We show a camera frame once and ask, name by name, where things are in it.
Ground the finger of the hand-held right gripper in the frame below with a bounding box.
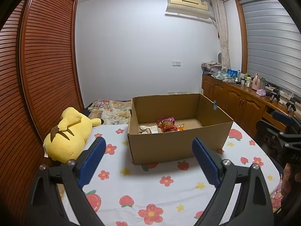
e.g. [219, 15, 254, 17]
[256, 120, 286, 149]
[273, 111, 301, 126]

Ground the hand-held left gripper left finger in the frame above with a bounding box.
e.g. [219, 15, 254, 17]
[30, 137, 107, 226]

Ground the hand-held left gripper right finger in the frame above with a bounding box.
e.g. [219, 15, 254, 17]
[192, 138, 274, 226]

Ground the brown cardboard box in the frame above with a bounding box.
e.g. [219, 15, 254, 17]
[128, 94, 234, 165]

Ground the pink squid snack packet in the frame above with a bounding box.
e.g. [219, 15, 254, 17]
[156, 116, 176, 132]

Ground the person's right hand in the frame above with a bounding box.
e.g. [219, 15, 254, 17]
[281, 162, 301, 203]

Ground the yellow plush toy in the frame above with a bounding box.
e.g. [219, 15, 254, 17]
[43, 107, 105, 163]

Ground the wooden sideboard cabinet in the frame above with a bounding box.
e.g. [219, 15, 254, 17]
[202, 74, 294, 137]

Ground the pink bottle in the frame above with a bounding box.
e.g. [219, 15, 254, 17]
[252, 73, 261, 89]

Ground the floral quilt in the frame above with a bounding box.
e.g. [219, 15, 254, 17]
[86, 100, 131, 125]

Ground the clear white snack packet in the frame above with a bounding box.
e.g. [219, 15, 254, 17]
[139, 125, 159, 135]

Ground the grey window blind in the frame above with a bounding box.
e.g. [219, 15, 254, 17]
[240, 0, 301, 95]

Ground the wooden louvered wardrobe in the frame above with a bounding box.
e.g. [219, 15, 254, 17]
[0, 0, 85, 217]

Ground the patterned curtain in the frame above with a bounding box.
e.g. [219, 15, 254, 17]
[211, 0, 232, 70]

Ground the wall air conditioner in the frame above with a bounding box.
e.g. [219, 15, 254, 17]
[165, 0, 213, 21]

